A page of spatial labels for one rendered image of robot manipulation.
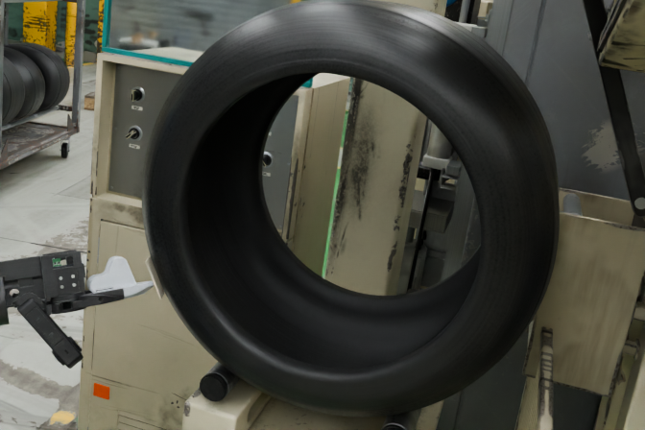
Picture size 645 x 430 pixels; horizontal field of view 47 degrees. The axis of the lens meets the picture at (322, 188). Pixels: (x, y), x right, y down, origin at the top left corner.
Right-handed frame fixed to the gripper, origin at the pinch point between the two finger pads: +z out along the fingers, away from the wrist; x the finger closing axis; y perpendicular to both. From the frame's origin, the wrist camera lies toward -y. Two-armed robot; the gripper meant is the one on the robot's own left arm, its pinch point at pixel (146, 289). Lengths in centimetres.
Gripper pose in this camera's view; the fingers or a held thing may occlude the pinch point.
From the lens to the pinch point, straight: 112.6
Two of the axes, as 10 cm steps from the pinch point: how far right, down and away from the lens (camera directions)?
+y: -1.3, -9.9, 0.0
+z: 9.1, -1.2, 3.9
